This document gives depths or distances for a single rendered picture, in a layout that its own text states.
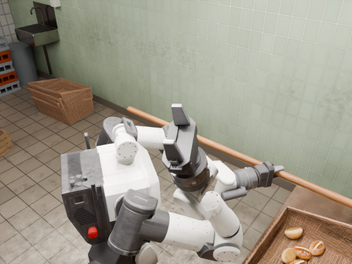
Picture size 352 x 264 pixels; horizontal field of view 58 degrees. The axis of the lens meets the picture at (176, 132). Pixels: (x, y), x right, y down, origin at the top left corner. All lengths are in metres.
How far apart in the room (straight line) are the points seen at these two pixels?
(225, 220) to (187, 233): 0.12
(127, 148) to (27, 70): 4.32
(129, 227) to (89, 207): 0.20
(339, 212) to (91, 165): 1.61
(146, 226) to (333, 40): 1.91
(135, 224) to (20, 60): 4.42
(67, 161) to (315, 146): 2.11
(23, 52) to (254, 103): 3.45
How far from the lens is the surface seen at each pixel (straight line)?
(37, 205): 3.07
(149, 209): 0.88
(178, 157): 0.59
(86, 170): 1.05
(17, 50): 5.09
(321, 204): 2.23
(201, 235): 0.95
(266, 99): 2.76
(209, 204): 0.85
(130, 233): 0.90
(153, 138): 1.27
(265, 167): 1.33
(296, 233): 1.93
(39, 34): 4.49
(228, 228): 0.90
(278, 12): 2.53
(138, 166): 1.03
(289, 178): 1.36
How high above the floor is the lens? 2.06
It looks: 34 degrees down
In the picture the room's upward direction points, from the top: straight up
